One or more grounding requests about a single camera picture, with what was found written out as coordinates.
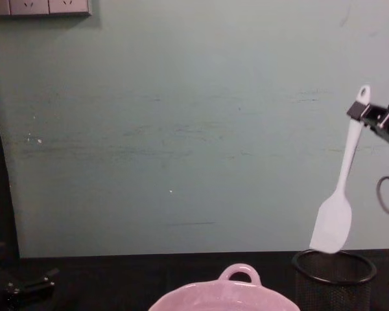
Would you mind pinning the black mesh utensil holder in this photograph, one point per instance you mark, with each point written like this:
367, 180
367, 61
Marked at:
334, 288

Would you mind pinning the white silicone spatula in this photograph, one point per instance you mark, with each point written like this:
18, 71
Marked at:
334, 214

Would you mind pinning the grey wall socket panel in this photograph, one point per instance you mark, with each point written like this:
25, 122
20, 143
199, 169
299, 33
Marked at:
39, 8

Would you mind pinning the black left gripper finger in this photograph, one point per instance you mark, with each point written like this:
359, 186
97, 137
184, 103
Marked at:
39, 284

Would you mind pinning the black table cloth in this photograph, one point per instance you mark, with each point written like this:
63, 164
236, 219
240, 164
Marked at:
133, 278

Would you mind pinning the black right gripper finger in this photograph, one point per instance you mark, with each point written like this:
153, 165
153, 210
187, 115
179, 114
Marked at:
357, 111
385, 134

